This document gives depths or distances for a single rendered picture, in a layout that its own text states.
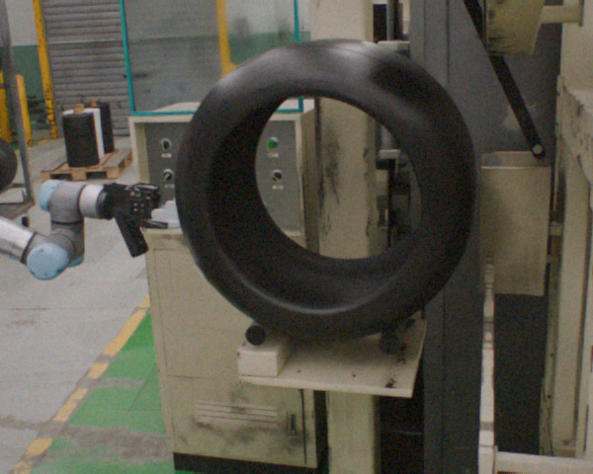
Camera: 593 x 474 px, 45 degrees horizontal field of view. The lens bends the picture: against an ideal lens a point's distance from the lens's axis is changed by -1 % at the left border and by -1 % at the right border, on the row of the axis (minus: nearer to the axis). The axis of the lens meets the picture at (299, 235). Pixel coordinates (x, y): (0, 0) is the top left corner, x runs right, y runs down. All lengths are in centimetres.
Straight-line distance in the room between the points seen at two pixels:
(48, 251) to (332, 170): 68
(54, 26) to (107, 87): 114
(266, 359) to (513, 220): 63
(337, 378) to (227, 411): 102
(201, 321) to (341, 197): 83
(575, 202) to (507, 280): 23
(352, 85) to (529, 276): 66
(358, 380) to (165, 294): 104
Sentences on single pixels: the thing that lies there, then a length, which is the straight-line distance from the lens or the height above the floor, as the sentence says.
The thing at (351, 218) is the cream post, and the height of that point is 106.
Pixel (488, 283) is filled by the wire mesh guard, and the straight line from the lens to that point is 151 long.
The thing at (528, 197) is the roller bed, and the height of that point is 113.
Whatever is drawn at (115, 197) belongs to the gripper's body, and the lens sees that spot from 163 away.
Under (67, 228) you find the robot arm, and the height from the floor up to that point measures 111.
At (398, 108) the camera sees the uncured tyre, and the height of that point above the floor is 137.
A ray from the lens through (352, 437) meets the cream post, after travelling 203.
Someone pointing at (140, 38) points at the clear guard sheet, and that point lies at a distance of 230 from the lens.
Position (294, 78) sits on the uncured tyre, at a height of 143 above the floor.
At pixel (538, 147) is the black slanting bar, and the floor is 124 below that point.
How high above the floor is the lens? 153
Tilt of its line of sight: 17 degrees down
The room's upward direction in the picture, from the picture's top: 3 degrees counter-clockwise
